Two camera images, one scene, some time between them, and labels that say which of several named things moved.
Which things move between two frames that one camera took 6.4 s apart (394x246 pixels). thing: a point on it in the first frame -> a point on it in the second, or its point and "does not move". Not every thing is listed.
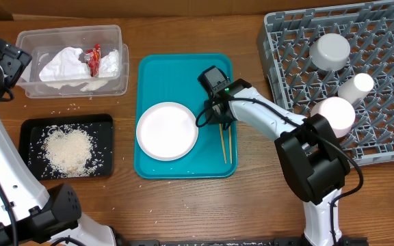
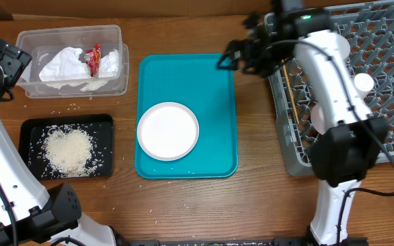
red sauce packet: x=93 y=57 does not move
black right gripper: x=210 y=119 -> x=241 y=46
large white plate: x=167 y=131 does not move
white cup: x=356 y=88 does not move
